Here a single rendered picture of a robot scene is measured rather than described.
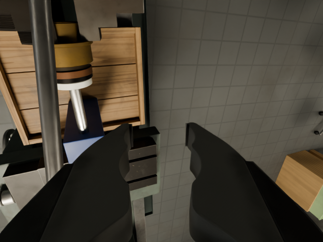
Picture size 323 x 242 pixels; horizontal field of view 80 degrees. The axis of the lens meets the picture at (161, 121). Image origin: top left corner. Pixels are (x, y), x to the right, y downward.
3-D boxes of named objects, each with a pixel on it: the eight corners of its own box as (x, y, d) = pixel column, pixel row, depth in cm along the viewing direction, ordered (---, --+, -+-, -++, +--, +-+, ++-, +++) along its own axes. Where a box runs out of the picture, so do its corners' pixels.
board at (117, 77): (-17, 29, 44) (-25, 30, 41) (136, 26, 55) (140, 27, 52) (27, 138, 59) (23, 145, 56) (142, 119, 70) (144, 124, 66)
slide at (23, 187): (6, 166, 55) (1, 177, 51) (152, 137, 68) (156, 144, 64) (28, 209, 63) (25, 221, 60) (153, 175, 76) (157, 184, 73)
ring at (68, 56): (18, 23, 26) (38, 88, 31) (90, 22, 29) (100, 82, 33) (32, 21, 34) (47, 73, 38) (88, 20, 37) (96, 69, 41)
